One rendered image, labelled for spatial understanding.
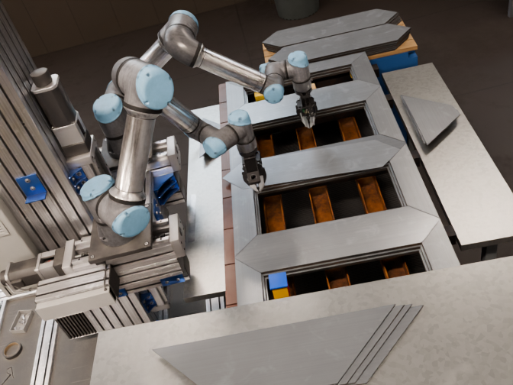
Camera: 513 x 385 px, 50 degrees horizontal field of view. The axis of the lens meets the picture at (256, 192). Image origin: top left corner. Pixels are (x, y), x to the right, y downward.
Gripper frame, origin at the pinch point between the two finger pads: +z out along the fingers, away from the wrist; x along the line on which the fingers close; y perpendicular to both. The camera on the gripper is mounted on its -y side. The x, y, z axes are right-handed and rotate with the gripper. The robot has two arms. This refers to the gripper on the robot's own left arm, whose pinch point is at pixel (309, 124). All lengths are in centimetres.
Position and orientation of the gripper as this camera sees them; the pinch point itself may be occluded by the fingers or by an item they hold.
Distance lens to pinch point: 242.4
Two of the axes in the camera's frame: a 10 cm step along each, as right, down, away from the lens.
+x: 9.8, -2.0, -0.9
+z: 2.0, 7.2, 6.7
